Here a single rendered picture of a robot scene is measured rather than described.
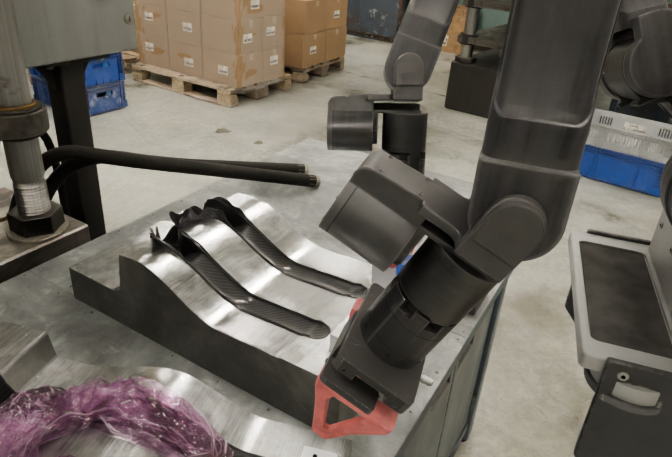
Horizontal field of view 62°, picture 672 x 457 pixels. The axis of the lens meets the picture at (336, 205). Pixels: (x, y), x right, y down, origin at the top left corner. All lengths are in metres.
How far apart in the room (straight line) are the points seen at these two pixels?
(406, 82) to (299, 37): 4.69
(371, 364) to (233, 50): 4.25
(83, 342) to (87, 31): 0.71
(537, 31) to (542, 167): 0.08
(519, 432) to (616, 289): 1.32
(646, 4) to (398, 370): 0.53
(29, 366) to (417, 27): 0.60
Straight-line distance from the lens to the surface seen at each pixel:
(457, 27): 7.40
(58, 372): 0.77
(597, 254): 0.73
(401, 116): 0.69
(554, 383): 2.16
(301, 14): 5.32
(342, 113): 0.70
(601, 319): 0.62
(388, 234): 0.38
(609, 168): 3.93
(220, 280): 0.84
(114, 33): 1.41
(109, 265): 0.97
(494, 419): 1.96
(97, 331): 0.93
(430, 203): 0.37
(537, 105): 0.34
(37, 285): 1.07
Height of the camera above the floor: 1.37
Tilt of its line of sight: 27 degrees down
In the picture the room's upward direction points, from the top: 4 degrees clockwise
